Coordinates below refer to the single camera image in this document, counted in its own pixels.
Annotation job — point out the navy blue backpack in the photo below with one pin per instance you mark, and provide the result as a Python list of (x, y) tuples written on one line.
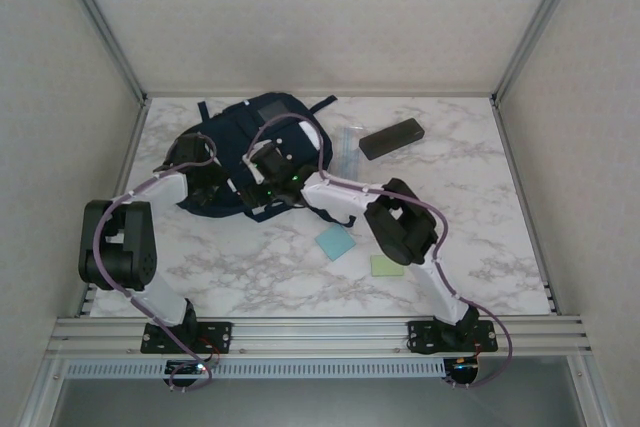
[(230, 122)]

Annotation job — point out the clear bag of blue pens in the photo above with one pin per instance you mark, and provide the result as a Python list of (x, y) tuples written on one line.
[(350, 157)]

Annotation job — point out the black pencil case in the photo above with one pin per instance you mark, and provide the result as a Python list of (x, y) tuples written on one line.
[(392, 139)]

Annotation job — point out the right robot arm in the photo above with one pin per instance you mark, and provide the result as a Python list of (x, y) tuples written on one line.
[(395, 227)]

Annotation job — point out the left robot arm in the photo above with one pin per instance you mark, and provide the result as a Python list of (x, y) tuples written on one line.
[(162, 302)]

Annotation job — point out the blue sticky note pad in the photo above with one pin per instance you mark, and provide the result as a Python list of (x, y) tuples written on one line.
[(336, 243)]

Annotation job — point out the green sticky note pad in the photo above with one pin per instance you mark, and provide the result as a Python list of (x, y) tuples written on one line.
[(387, 266)]

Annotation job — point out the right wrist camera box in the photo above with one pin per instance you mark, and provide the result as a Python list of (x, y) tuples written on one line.
[(254, 172)]

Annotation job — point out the left aluminium side rail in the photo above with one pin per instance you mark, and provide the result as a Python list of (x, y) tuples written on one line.
[(117, 197)]

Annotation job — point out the aluminium side rail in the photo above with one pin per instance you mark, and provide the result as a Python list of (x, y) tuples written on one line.
[(117, 197), (512, 147)]

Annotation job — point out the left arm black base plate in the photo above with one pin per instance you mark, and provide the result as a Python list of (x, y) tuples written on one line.
[(220, 334)]

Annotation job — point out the aluminium mounting rail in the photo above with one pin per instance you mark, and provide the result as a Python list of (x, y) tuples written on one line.
[(320, 337)]

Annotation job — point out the left aluminium frame post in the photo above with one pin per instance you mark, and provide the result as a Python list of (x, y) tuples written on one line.
[(101, 22)]

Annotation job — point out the aluminium frame post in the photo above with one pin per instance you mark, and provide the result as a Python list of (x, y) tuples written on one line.
[(540, 22), (101, 22)]

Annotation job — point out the aluminium back frame rail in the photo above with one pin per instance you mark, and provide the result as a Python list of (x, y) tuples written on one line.
[(475, 94)]

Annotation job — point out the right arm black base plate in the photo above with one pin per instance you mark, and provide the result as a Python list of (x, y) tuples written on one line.
[(425, 334)]

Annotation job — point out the right aluminium side rail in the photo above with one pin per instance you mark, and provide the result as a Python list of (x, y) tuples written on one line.
[(512, 147)]

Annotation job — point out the right aluminium frame post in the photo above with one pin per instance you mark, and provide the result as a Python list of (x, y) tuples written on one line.
[(540, 22)]

